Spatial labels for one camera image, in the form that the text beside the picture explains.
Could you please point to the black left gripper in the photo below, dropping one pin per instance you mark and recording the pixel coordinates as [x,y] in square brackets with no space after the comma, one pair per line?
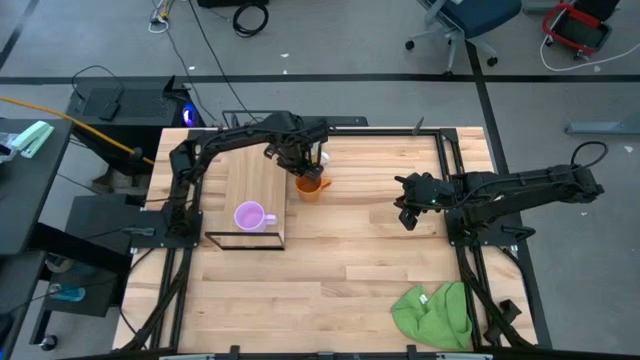
[295,155]

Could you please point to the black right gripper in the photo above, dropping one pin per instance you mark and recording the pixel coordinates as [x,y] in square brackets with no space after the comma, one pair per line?
[430,192]

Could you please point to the orange plastic cup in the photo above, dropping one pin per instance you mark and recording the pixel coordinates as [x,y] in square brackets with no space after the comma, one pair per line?
[310,192]

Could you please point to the purple plastic cup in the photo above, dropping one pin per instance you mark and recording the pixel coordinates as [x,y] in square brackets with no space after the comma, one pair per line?
[250,217]

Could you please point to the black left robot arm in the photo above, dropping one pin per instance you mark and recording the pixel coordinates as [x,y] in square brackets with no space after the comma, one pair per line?
[235,135]

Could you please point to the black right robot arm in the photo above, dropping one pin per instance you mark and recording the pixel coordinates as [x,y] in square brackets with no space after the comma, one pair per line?
[525,187]

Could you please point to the yellow mug white inside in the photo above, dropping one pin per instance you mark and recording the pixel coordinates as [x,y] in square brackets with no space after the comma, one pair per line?
[325,159]

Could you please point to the black bar behind table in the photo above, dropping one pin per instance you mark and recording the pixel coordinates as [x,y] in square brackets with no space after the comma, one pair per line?
[350,121]

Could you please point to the green cloth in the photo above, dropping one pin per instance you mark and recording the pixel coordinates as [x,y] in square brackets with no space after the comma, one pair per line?
[435,320]

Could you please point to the black computer tower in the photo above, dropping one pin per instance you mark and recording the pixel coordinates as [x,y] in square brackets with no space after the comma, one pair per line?
[135,105]

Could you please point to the blue office chair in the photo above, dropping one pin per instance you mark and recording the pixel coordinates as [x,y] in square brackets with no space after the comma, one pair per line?
[475,15]

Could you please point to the grey floor plate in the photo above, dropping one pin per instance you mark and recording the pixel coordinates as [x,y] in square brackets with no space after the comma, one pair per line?
[600,127]

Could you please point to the red black dolly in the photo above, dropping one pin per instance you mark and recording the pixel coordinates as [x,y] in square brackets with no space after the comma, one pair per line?
[580,32]

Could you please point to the black low stand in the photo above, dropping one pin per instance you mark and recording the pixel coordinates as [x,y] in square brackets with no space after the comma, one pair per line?
[95,300]

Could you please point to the blue water bottle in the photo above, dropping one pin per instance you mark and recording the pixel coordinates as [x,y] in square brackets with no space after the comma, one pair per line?
[70,293]

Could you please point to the mint green stapler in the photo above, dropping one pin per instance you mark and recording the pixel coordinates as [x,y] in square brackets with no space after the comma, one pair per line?
[32,137]

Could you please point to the black side desk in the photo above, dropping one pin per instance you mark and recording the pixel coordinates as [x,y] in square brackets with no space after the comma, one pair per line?
[25,200]

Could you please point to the wooden shelf with black frame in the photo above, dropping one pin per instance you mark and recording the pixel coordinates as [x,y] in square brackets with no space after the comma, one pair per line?
[255,180]

